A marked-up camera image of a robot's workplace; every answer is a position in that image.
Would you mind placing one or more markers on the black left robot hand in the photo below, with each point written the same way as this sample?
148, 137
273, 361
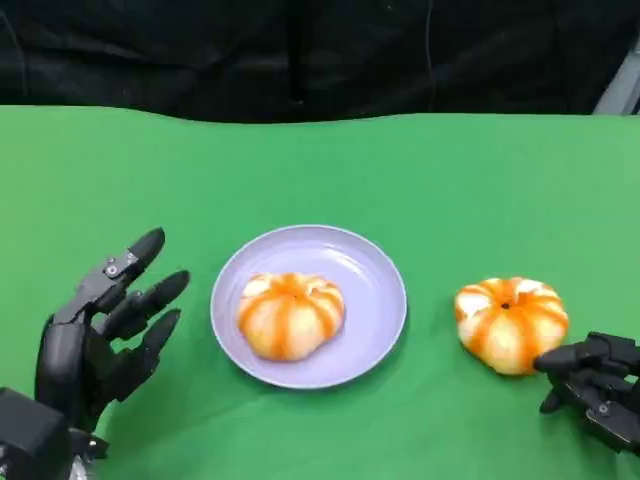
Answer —
75, 360

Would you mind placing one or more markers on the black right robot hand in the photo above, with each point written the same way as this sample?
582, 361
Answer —
600, 390

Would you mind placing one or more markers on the orange and white bread roll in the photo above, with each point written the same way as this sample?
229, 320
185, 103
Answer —
290, 320
510, 325

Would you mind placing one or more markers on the lilac plate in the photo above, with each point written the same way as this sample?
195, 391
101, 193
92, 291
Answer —
307, 250

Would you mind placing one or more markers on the green table cloth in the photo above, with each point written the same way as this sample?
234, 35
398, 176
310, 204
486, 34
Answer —
320, 175

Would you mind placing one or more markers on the black backdrop curtain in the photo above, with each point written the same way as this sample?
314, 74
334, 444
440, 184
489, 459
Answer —
200, 50

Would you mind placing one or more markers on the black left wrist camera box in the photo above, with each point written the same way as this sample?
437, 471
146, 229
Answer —
30, 435

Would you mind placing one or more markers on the grey metal frame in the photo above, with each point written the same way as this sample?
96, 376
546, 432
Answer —
620, 85

